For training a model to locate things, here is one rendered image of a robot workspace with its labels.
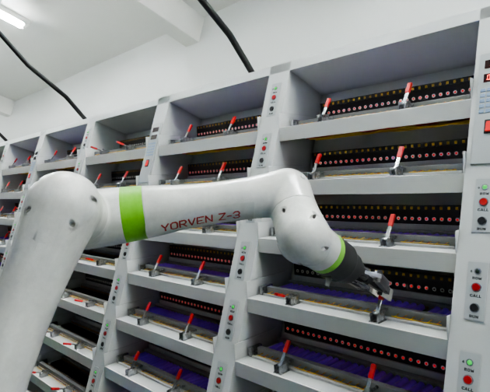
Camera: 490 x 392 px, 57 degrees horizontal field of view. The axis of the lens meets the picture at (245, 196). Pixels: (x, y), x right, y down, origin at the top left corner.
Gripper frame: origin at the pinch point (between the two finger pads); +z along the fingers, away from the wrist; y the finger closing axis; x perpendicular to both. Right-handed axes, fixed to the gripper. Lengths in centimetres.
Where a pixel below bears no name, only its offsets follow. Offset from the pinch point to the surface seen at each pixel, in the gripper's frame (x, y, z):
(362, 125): 44.3, -11.4, -9.3
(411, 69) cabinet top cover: 70, -6, 1
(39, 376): -63, -168, 9
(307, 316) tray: -10.1, -19.4, -0.3
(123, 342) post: -35, -113, 9
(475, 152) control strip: 32.8, 20.3, -8.6
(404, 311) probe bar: -3.1, 4.5, 4.7
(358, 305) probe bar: -3.6, -8.2, 4.6
